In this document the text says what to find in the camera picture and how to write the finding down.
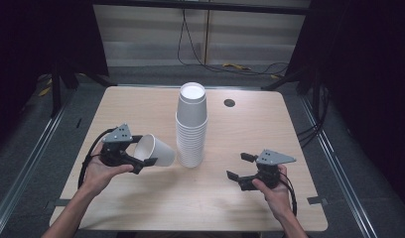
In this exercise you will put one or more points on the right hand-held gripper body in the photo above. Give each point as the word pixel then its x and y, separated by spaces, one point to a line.
pixel 269 172

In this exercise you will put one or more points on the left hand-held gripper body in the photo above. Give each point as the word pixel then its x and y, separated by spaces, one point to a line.
pixel 116 148

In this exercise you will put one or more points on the single white paper cup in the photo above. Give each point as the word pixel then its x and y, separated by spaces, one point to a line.
pixel 159 152

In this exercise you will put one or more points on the stack of white paper cups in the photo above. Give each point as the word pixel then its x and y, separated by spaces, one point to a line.
pixel 191 135

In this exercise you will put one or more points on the person's right hand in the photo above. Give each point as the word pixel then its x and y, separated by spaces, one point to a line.
pixel 276 198

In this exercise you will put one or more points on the person's left hand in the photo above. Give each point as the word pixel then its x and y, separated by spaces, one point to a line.
pixel 98 173

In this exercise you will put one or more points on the grey tape strip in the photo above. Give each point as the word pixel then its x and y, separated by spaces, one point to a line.
pixel 62 202
pixel 317 200

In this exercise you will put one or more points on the round black table grommet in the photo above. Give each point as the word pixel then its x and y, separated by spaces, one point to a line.
pixel 229 102

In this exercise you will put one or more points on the black metal stand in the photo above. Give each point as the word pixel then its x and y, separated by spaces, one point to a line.
pixel 314 89
pixel 55 95

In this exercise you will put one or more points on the small yellow scrap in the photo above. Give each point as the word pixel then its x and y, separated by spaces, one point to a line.
pixel 275 76

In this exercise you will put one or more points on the yellow scrap on floor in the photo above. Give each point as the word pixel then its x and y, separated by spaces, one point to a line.
pixel 44 91
pixel 237 66

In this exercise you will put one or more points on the thin vertical pole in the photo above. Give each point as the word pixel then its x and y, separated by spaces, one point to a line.
pixel 207 36

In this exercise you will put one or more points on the dark curtain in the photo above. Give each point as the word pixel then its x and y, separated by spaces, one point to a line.
pixel 31 43
pixel 366 82

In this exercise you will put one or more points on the metal floor rail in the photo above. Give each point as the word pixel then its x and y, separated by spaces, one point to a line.
pixel 339 168
pixel 28 165

